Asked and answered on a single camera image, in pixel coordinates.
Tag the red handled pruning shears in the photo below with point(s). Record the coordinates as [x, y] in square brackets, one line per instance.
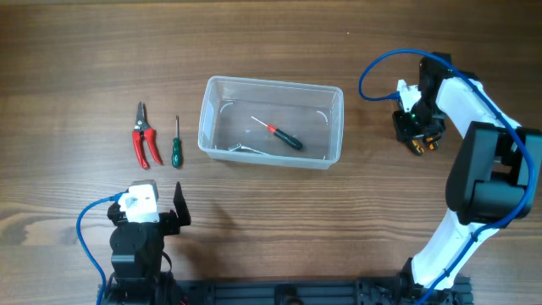
[141, 133]

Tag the clear plastic container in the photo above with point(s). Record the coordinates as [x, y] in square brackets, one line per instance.
[313, 114]

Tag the silver metal wrench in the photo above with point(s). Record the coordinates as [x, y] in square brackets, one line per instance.
[242, 148]

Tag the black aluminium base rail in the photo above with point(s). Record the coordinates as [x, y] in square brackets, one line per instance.
[362, 291]

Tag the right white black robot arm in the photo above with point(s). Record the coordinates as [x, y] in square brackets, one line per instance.
[492, 181]

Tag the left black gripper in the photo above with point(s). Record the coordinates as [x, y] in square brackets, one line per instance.
[165, 221]

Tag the orange black pliers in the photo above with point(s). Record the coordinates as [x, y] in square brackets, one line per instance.
[417, 145]

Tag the green handled screwdriver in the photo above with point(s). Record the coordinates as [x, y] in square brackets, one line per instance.
[176, 158]

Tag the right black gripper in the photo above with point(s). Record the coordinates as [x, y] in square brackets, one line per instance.
[417, 132]

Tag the black red handled screwdriver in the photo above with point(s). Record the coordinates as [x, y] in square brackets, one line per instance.
[291, 141]

